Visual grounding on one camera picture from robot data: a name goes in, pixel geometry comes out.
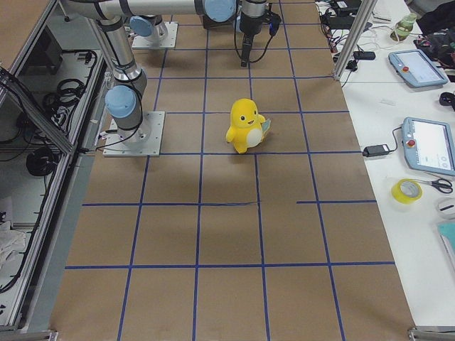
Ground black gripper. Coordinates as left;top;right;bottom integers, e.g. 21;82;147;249
237;13;264;67

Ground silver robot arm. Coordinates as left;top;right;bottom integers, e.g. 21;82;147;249
70;0;282;87
129;14;253;67

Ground yellow plush dinosaur toy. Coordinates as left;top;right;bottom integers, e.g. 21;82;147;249
225;98;271;154

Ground green drink bottle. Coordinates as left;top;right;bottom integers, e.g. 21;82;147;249
390;13;417;41

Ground blue teach pendant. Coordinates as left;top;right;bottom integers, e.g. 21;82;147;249
388;50;449;88
401;117;454;176

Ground black power adapter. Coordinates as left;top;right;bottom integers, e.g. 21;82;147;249
362;144;391;158

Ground yellow tape roll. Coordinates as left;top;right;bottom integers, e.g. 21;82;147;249
391;178;422;205

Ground black scissors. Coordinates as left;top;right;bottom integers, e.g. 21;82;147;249
414;178;454;194

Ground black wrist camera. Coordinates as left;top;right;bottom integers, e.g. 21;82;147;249
265;11;282;37

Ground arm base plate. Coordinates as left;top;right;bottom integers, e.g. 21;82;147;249
102;112;166;158
130;21;178;50

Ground aluminium frame post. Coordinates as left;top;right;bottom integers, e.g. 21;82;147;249
333;0;377;80

